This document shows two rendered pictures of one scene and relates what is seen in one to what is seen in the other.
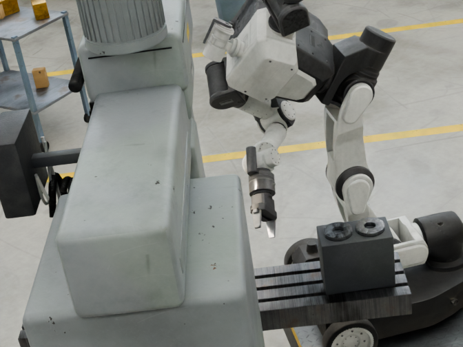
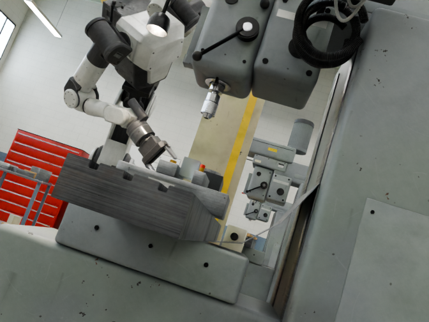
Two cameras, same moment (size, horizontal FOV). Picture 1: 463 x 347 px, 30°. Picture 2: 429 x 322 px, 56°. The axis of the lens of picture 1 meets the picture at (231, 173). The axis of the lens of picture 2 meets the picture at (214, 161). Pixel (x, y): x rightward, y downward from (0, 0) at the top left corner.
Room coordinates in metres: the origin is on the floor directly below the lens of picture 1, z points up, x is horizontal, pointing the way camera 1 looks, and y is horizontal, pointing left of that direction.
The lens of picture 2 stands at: (2.11, 1.41, 0.85)
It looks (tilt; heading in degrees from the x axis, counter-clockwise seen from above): 10 degrees up; 273
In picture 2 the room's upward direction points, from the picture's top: 18 degrees clockwise
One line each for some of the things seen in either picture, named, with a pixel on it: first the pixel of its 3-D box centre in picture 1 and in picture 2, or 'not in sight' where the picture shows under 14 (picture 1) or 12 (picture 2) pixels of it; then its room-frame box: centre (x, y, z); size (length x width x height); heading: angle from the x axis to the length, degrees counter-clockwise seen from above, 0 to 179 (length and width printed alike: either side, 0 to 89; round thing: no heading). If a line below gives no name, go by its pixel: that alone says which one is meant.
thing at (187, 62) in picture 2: not in sight; (198, 38); (2.36, 0.18, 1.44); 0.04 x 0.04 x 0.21; 87
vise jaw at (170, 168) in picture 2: not in sight; (170, 172); (2.31, 0.15, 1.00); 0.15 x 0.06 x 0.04; 86
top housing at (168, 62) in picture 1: (140, 36); not in sight; (2.24, 0.19, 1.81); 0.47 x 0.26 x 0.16; 177
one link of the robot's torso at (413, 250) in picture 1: (393, 244); not in sight; (2.69, -0.57, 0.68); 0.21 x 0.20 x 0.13; 98
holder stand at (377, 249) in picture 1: (355, 253); (204, 194); (2.21, -0.35, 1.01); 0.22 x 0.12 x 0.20; 89
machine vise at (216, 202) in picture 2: not in sight; (175, 184); (2.28, 0.16, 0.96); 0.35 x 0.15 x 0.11; 176
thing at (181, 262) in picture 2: not in sight; (161, 248); (2.25, 0.19, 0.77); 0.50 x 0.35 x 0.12; 177
